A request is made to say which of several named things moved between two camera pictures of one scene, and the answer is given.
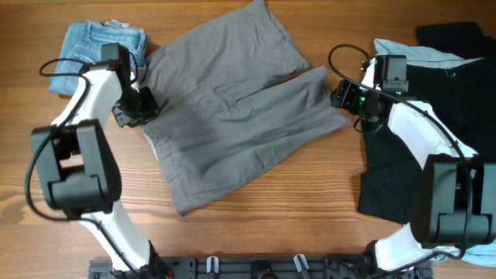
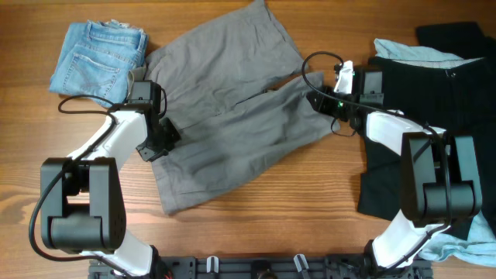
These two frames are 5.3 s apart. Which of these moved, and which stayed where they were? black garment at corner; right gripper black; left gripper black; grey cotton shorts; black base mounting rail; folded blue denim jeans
Moved: right gripper black; left gripper black
Stayed: black base mounting rail; folded blue denim jeans; black garment at corner; grey cotton shorts
